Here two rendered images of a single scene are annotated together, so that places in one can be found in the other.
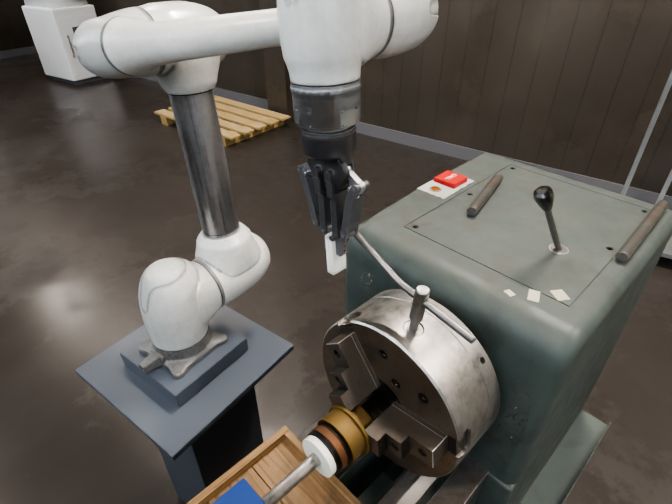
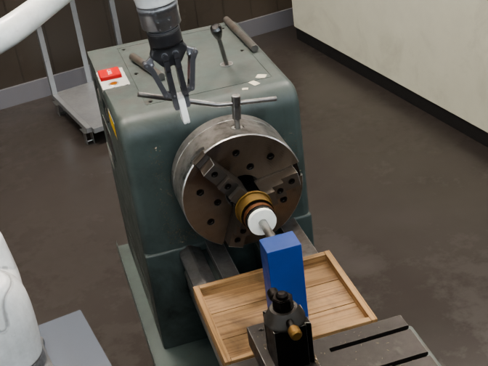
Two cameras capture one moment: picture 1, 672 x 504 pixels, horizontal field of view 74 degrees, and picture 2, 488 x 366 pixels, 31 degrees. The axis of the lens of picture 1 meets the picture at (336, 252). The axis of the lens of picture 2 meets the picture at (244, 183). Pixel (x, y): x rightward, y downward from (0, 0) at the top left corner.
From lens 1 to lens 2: 169 cm
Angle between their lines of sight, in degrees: 49
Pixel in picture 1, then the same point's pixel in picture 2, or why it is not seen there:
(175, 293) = (19, 289)
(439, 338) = (250, 123)
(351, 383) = (235, 181)
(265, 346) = (63, 328)
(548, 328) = (277, 88)
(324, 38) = not seen: outside the picture
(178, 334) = (36, 334)
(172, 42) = (16, 33)
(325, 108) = (176, 12)
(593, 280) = (260, 64)
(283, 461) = (218, 298)
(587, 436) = not seen: hidden behind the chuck
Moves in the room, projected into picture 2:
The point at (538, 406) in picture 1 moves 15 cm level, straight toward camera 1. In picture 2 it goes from (298, 136) to (327, 157)
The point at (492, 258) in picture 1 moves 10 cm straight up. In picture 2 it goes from (211, 85) to (206, 50)
